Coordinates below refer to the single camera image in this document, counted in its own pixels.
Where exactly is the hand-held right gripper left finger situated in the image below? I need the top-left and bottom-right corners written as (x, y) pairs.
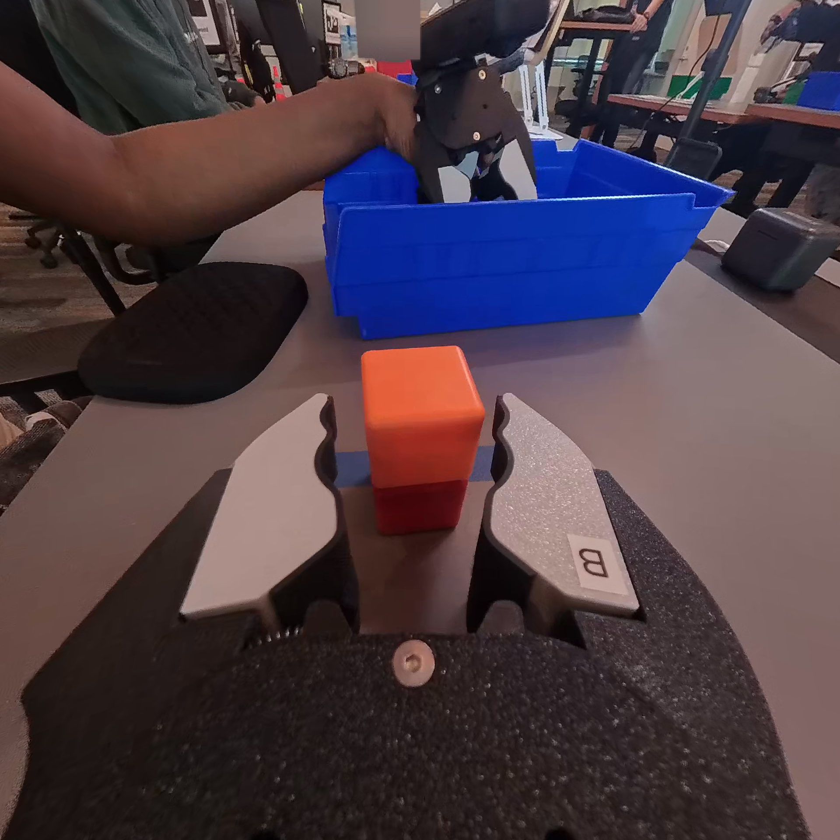
top-left (180, 393), bottom-right (353, 634)

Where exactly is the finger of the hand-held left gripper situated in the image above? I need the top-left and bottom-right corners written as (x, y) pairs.
top-left (418, 161), bottom-right (460, 204)
top-left (473, 132), bottom-right (539, 202)

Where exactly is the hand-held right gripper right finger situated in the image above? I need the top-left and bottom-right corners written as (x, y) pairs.
top-left (470, 393), bottom-right (641, 639)

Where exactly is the blue plastic bin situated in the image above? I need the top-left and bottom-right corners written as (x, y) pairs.
top-left (794, 73), bottom-right (840, 112)
top-left (322, 138), bottom-right (736, 340)

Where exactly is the red foam cube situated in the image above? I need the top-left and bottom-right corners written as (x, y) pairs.
top-left (373, 476), bottom-right (469, 535)

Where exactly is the orange foam cube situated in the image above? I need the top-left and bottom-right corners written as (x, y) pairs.
top-left (361, 347), bottom-right (487, 489)

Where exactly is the person's left forearm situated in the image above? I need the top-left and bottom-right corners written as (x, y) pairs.
top-left (0, 59), bottom-right (382, 250)

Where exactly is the person's left hand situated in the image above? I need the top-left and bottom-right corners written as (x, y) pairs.
top-left (335, 73), bottom-right (421, 165)

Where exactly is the blue tape strip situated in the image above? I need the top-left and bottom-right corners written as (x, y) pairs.
top-left (335, 447), bottom-right (497, 489)

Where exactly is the black textured armrest pad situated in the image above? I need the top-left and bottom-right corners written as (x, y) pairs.
top-left (77, 263), bottom-right (309, 404)

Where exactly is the brown office desk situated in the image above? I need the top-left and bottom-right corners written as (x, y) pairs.
top-left (608, 92), bottom-right (840, 132)

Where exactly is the black power unit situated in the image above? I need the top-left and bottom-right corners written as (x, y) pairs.
top-left (722, 208), bottom-right (840, 292)

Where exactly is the black office chair frame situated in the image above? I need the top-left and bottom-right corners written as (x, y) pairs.
top-left (27, 217), bottom-right (211, 316)

